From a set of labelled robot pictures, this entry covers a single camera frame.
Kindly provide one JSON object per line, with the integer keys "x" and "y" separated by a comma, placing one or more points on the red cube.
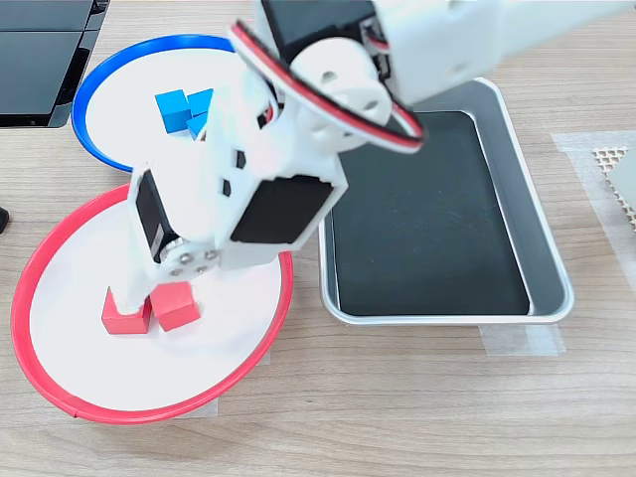
{"x": 176, "y": 307}
{"x": 119, "y": 322}

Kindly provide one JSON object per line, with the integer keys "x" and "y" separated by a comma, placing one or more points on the blue cube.
{"x": 200, "y": 102}
{"x": 173, "y": 111}
{"x": 198, "y": 126}

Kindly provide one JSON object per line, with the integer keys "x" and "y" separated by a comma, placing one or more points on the red-rimmed white plate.
{"x": 199, "y": 358}

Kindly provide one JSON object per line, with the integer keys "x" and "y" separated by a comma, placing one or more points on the blue-rimmed white plate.
{"x": 124, "y": 99}

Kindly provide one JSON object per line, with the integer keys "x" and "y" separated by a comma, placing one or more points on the clear tape strip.
{"x": 204, "y": 410}
{"x": 579, "y": 149}
{"x": 522, "y": 340}

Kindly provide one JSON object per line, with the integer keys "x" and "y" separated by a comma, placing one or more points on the small black object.
{"x": 3, "y": 221}

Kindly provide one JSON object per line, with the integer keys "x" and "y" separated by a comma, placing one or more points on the black glossy device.
{"x": 35, "y": 69}

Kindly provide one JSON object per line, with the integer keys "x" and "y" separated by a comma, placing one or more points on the black mat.
{"x": 422, "y": 238}

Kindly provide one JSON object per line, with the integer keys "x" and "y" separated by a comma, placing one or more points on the steel tray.
{"x": 546, "y": 258}

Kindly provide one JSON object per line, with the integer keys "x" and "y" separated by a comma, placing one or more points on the pale perforated plate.
{"x": 608, "y": 156}

